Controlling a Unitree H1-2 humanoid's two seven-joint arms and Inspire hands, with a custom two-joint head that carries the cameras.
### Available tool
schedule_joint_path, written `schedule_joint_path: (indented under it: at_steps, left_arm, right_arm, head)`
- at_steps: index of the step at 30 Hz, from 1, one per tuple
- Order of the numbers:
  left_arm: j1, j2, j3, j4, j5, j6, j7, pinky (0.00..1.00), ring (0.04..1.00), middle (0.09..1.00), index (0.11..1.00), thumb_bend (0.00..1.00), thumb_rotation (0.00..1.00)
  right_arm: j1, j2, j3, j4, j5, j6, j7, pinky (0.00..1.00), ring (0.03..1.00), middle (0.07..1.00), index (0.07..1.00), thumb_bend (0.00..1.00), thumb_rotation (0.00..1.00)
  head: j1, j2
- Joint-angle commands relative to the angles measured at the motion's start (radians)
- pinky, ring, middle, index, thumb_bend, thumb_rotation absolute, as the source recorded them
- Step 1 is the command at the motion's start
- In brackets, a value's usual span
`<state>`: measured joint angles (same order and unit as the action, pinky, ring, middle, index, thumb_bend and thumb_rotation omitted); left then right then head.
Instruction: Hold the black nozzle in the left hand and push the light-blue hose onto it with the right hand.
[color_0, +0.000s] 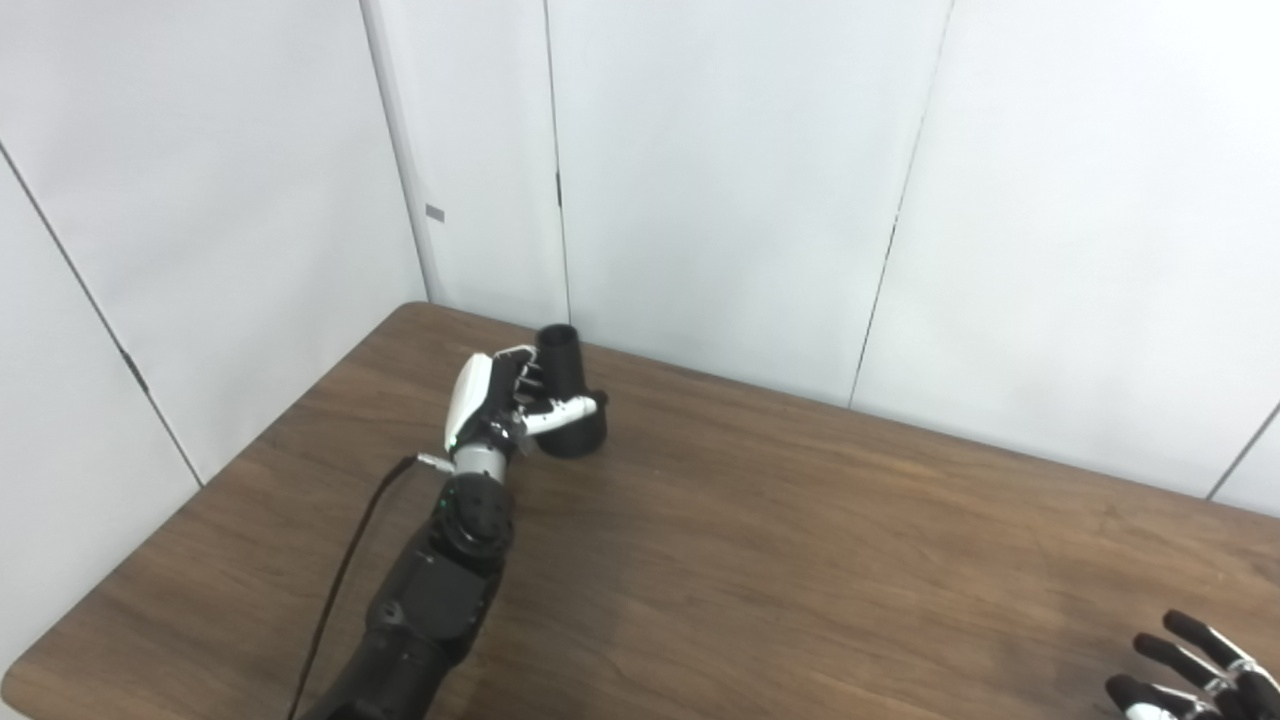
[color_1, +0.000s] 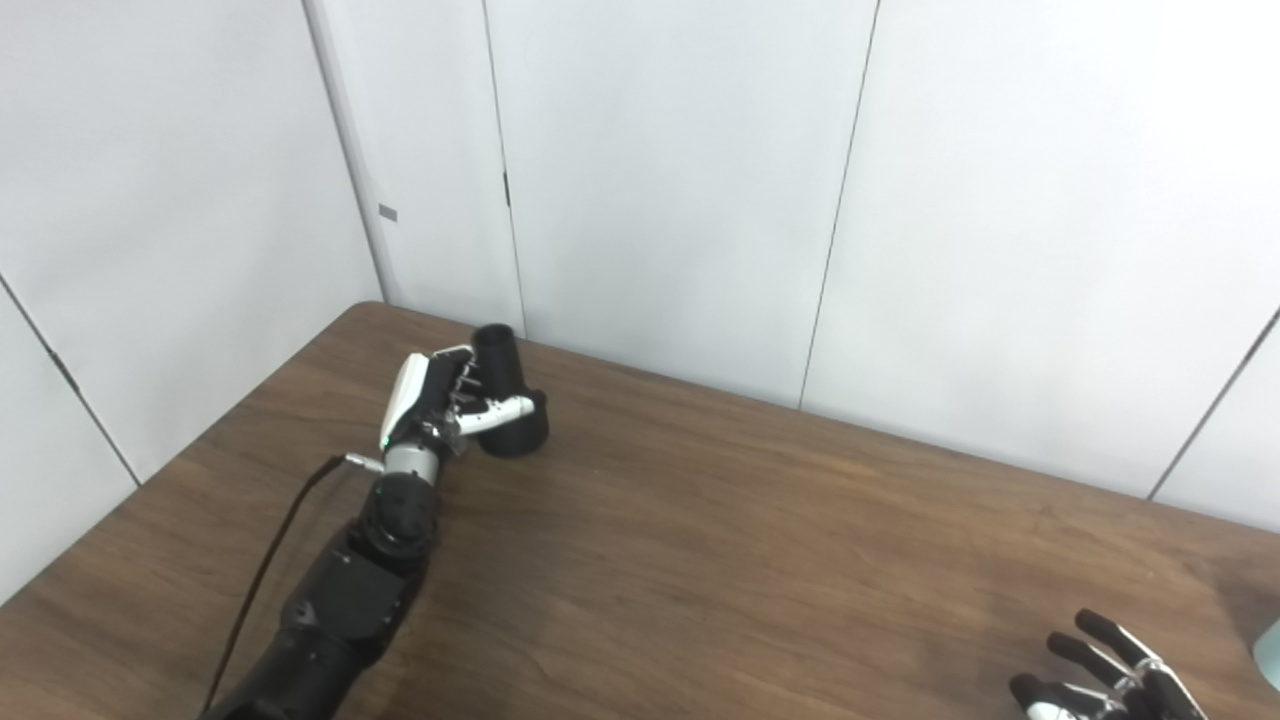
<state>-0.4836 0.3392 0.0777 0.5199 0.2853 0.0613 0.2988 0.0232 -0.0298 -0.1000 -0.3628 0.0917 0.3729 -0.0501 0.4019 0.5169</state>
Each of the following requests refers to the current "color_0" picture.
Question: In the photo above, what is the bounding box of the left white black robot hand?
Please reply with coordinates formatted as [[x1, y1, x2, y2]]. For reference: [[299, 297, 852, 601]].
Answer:
[[443, 344, 609, 473]]

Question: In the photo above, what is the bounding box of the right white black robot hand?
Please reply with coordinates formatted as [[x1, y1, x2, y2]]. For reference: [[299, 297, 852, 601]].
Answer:
[[1104, 609, 1280, 720]]

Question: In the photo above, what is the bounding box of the black funnel-shaped nozzle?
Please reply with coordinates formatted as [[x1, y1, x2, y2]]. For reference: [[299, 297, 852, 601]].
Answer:
[[520, 324, 609, 460]]

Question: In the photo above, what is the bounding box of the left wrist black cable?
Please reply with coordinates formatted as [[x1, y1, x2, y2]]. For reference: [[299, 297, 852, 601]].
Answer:
[[287, 453, 456, 720]]

